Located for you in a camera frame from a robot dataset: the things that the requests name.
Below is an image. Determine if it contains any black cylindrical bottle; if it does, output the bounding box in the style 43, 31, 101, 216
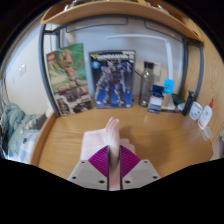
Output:
181, 90, 197, 117

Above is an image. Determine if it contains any white printed cup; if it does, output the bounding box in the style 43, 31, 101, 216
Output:
188, 101, 204, 122

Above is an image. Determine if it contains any green tree figure toy box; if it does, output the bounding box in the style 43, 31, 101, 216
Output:
45, 42, 95, 117

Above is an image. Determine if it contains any clear plastic container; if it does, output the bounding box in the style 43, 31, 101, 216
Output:
202, 125, 213, 141

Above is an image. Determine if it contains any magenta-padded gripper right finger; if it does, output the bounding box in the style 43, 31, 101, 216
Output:
119, 144, 162, 191

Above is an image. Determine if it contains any grey metal desk frame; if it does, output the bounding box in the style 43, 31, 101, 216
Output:
37, 14, 205, 118

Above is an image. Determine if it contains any blue robot model kit box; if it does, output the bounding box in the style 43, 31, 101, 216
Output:
88, 49, 137, 110

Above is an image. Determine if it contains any bed with teal duvet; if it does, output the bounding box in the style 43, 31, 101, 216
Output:
0, 102, 51, 164

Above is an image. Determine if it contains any clear bottle with dark cap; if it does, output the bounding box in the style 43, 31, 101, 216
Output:
138, 60, 158, 108

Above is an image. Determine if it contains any small dark blue box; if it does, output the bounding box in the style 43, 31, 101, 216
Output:
147, 84, 165, 115

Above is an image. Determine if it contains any white wall light switch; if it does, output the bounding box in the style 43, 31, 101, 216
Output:
18, 63, 28, 77

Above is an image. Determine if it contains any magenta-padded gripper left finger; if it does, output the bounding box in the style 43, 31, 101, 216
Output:
67, 144, 110, 191

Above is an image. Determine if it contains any white bottle with red cap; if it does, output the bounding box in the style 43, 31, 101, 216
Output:
197, 98, 215, 131

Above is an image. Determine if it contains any light blue card pack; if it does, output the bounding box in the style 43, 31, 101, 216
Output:
162, 78, 175, 108

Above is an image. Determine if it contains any dark green round jar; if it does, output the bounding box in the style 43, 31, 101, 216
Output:
171, 93, 184, 105

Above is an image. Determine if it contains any white arched desk lamp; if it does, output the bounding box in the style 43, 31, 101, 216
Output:
106, 33, 183, 112

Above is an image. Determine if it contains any pale pink towel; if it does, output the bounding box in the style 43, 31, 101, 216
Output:
79, 116, 137, 192

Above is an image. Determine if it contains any wooden shelf unit with items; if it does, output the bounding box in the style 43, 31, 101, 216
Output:
40, 0, 205, 44

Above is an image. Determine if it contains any white wall socket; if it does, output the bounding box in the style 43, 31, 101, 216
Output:
143, 61, 162, 81

